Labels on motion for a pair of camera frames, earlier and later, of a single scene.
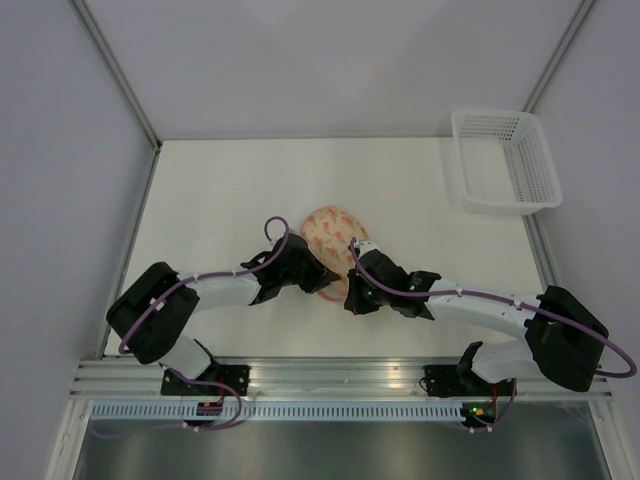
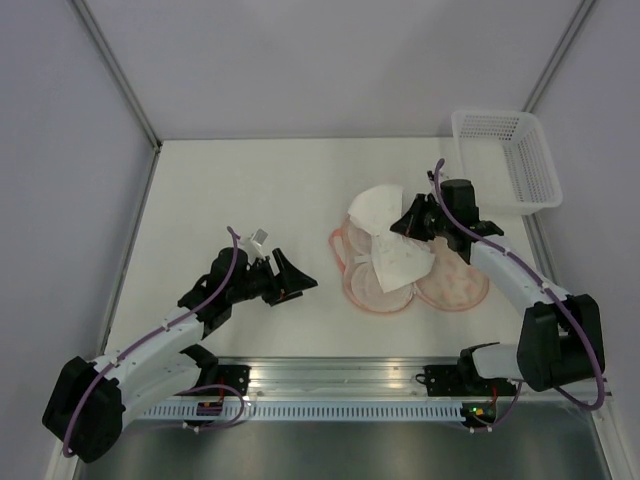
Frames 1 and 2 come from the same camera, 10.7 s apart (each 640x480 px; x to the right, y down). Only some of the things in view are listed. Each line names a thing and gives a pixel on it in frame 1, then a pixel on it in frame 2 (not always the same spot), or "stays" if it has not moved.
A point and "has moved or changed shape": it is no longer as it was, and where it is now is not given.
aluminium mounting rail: (308, 378) stays
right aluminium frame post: (536, 94) stays
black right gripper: (354, 302) to (409, 225)
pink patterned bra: (329, 231) has moved or changed shape
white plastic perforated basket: (504, 163) stays
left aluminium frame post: (118, 71) stays
